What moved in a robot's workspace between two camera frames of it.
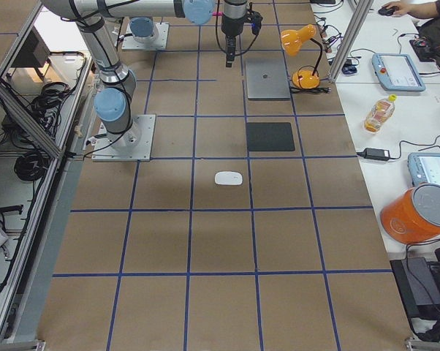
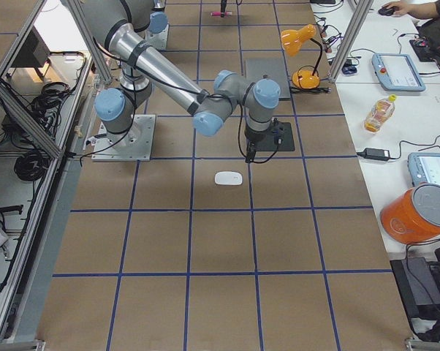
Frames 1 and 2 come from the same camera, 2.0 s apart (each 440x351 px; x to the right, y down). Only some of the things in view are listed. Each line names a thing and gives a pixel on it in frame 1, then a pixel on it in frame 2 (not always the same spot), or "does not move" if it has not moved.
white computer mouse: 228,178 does not move
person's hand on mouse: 417,10 does not move
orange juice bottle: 381,112 does not move
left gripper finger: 229,59 -> 223,7
